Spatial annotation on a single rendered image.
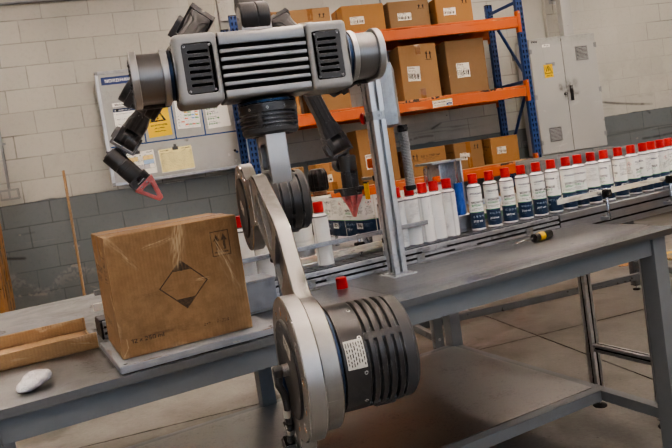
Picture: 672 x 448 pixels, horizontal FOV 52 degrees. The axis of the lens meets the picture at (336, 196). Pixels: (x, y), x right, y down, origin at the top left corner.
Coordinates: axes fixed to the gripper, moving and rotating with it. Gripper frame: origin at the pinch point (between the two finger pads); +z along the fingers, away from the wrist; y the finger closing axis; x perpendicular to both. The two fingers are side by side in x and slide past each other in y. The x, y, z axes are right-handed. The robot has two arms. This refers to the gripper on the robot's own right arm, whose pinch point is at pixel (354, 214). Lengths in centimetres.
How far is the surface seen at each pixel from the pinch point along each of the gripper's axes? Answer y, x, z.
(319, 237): 17.3, 7.6, 4.5
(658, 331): -81, 47, 51
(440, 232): -28.0, 7.5, 10.6
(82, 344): 91, 20, 18
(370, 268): 2.9, 11.5, 16.8
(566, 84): -438, -330, -64
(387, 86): -4.9, 23.2, -38.7
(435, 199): -27.7, 7.5, -0.9
